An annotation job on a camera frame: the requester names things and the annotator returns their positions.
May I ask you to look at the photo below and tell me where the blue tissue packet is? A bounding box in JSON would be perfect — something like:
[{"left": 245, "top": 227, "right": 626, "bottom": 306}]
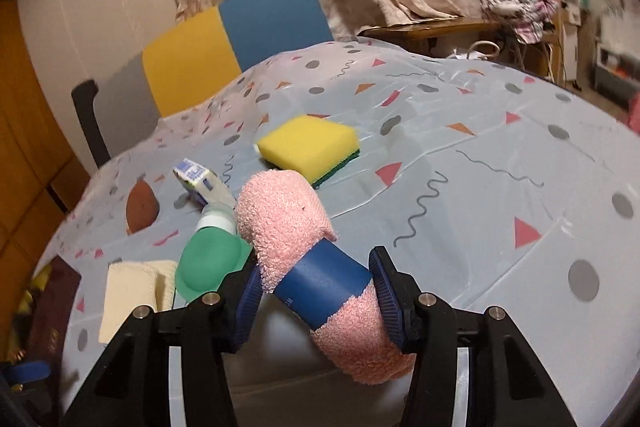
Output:
[{"left": 172, "top": 158, "right": 236, "bottom": 208}]

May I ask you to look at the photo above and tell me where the gold tin box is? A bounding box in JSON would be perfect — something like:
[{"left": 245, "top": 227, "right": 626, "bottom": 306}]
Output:
[{"left": 10, "top": 255, "right": 83, "bottom": 388}]

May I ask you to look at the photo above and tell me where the grey yellow blue chair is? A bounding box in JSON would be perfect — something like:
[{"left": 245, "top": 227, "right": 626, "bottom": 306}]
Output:
[{"left": 105, "top": 0, "right": 335, "bottom": 120}]

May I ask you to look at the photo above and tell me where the yellow scouring sponge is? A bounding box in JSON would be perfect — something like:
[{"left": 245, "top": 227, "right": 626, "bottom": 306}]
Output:
[{"left": 256, "top": 115, "right": 361, "bottom": 188}]

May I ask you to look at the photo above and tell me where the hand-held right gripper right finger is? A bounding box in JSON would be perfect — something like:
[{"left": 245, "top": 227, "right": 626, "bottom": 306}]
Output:
[{"left": 368, "top": 246, "right": 578, "bottom": 427}]

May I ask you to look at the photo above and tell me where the wooden side table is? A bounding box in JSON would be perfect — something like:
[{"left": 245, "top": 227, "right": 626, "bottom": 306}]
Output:
[{"left": 360, "top": 19, "right": 566, "bottom": 80}]

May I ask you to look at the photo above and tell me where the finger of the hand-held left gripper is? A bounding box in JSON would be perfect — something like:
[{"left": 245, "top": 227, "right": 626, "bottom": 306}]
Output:
[{"left": 5, "top": 359, "right": 51, "bottom": 390}]

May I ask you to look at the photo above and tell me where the green squeeze bottle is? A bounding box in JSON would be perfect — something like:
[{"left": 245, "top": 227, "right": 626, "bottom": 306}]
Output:
[{"left": 175, "top": 202, "right": 253, "bottom": 303}]

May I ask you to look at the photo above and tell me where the pile of clothes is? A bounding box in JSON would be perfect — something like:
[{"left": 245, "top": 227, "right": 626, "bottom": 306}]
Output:
[{"left": 480, "top": 0, "right": 563, "bottom": 44}]

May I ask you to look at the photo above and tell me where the cream cloth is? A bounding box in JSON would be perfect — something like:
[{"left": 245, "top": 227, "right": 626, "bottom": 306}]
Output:
[{"left": 98, "top": 259, "right": 179, "bottom": 345}]

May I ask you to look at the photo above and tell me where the black rolled mat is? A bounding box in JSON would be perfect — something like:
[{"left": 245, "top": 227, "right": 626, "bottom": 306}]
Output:
[{"left": 71, "top": 79, "right": 112, "bottom": 168}]

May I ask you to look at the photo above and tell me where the brown egg-shaped sponge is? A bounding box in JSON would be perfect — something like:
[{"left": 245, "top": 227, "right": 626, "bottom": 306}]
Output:
[{"left": 125, "top": 183, "right": 161, "bottom": 232}]

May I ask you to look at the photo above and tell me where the wooden wardrobe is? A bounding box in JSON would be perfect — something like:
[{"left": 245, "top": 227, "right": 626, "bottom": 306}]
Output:
[{"left": 0, "top": 0, "right": 93, "bottom": 268}]

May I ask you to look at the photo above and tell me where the pink towel with blue band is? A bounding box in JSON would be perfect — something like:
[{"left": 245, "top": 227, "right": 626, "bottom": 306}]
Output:
[{"left": 234, "top": 170, "right": 418, "bottom": 386}]

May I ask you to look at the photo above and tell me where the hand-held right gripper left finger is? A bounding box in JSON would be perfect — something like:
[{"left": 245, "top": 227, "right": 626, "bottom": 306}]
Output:
[{"left": 61, "top": 264, "right": 265, "bottom": 427}]

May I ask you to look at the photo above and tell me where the white storage cabinet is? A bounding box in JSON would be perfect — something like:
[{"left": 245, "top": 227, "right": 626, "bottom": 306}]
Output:
[{"left": 592, "top": 14, "right": 640, "bottom": 108}]

